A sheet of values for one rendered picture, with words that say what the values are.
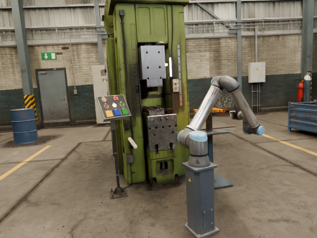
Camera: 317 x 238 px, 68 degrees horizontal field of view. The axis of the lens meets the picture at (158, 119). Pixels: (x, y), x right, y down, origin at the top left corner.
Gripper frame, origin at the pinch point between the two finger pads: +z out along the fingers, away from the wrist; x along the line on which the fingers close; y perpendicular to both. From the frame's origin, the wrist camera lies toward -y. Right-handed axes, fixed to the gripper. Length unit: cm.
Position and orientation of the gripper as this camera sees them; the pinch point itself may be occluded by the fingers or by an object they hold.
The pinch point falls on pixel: (230, 111)
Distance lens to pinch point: 278.2
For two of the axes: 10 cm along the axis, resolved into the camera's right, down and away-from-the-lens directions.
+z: -2.5, -1.2, 9.6
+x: 9.7, -0.9, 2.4
